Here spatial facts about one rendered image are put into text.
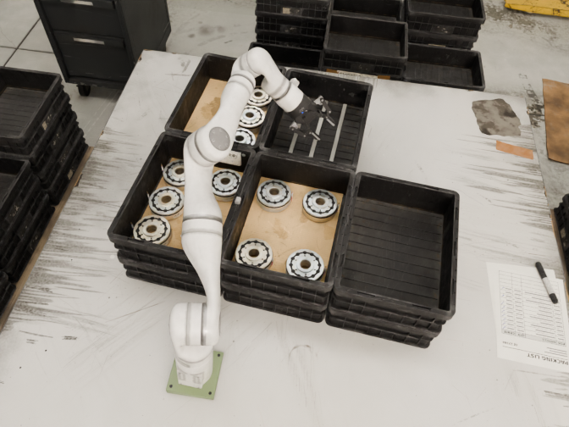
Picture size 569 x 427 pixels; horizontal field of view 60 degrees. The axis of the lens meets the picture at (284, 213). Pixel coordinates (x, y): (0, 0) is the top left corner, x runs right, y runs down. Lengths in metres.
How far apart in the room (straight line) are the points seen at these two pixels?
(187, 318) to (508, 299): 0.98
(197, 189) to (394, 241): 0.60
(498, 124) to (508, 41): 1.90
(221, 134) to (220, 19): 2.58
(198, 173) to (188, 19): 2.59
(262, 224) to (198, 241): 0.38
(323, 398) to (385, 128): 1.04
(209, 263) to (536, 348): 0.96
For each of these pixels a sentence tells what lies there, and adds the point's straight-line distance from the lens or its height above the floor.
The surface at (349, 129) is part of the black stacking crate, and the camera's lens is 1.72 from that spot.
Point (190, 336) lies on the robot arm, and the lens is 1.07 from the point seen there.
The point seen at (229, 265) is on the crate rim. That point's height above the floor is 0.93.
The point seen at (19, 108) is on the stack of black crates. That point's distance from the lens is 2.49.
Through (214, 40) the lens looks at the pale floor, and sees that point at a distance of 3.52.
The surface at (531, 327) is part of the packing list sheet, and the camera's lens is 1.62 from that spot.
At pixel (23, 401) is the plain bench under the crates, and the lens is 1.49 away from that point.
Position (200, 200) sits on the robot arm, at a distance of 1.14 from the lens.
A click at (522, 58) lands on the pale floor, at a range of 3.83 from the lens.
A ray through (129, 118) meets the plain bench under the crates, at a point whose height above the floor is 0.70.
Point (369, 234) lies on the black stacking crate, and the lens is 1.46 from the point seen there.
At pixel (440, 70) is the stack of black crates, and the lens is 2.83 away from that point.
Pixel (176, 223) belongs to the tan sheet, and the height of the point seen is 0.83.
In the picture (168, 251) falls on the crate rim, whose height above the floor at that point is 0.93.
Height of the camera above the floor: 2.01
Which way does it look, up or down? 54 degrees down
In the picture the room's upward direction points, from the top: 4 degrees clockwise
